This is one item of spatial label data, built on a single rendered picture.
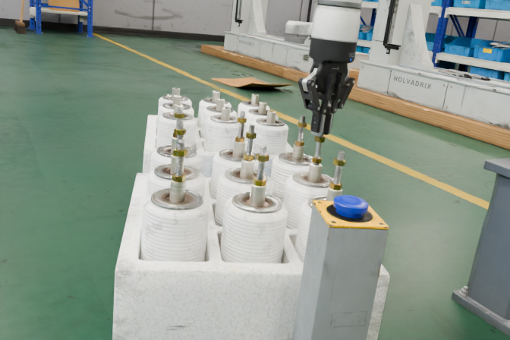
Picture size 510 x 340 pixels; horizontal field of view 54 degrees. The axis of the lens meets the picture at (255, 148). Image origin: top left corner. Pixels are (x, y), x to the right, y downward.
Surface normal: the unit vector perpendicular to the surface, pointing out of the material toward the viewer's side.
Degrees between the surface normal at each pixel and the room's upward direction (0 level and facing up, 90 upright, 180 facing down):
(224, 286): 90
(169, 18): 90
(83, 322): 0
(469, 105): 90
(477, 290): 90
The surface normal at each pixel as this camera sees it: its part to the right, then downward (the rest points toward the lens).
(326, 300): 0.15, 0.29
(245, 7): 0.49, 0.29
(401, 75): -0.87, 0.04
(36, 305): 0.11, -0.96
